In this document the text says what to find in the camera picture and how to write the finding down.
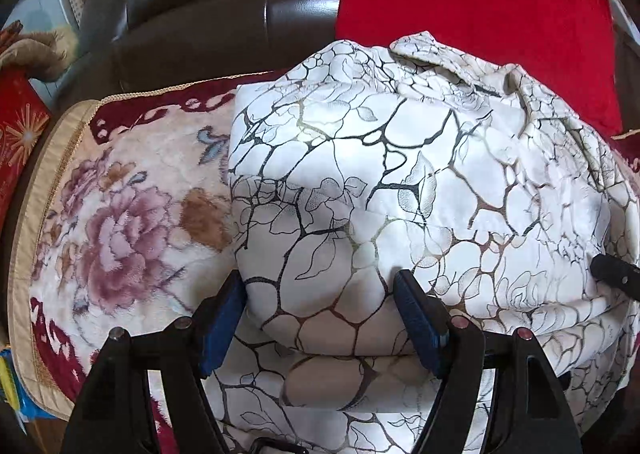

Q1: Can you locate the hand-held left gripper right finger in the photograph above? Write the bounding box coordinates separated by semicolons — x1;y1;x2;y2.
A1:
393;271;584;454

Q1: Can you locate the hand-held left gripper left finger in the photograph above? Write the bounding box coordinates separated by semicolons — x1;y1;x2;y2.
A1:
60;270;248;454

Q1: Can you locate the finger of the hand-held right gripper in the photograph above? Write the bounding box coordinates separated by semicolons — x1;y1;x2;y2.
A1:
591;254;640;302

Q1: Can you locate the white garment with vein print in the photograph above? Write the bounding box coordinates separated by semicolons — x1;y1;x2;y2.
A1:
202;31;640;454

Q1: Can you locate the floral plush blanket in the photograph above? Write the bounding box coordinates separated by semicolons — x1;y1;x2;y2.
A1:
10;71;640;454

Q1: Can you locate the blue and yellow packet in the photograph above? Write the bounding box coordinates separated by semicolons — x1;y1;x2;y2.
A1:
0;344;37;422

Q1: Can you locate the red pillow with gold print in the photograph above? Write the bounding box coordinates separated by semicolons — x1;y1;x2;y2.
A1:
0;69;51;230

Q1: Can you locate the brown leather sofa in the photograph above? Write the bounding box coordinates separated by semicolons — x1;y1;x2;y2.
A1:
80;0;342;100

